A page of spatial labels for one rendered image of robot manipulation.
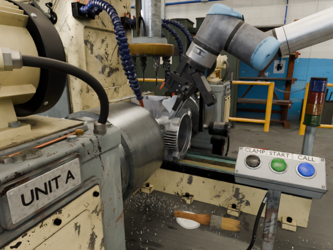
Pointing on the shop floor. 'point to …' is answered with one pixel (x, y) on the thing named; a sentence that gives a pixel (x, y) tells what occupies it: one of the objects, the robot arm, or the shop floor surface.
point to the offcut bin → (327, 116)
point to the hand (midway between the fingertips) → (172, 117)
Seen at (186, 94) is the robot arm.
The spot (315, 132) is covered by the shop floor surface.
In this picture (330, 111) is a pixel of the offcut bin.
